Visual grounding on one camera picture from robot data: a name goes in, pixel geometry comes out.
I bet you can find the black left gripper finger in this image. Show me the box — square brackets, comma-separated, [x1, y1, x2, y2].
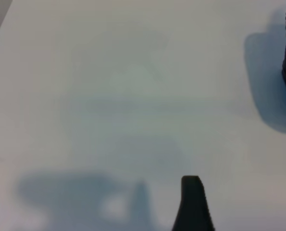
[171, 175, 215, 231]

